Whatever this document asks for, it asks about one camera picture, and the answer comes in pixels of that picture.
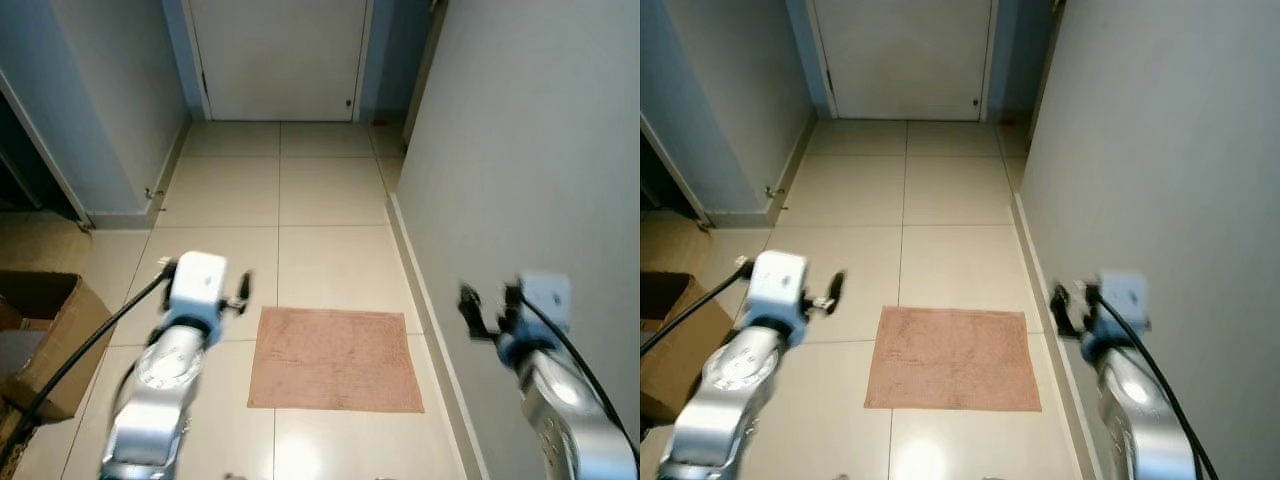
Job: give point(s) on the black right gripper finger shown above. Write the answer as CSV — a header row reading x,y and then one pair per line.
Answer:
x,y
478,315
1068,315

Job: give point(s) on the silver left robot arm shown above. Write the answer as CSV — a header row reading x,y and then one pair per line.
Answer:
x,y
160,390
730,390

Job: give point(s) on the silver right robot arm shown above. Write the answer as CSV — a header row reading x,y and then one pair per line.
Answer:
x,y
1140,420
560,410

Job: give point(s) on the small metal door stop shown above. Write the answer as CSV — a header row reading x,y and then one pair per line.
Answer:
x,y
772,191
152,192

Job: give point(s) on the pink floor mat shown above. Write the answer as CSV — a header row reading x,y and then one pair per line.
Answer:
x,y
950,360
335,360

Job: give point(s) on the open brown cardboard box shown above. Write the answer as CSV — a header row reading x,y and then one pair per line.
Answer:
x,y
690,372
45,295

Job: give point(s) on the white door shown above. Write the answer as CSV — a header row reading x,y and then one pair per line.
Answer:
x,y
280,60
900,60

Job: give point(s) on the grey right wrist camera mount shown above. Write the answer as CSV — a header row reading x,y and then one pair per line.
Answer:
x,y
1125,295
545,298

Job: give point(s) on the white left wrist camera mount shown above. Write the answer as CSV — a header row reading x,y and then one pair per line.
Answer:
x,y
780,278
198,280

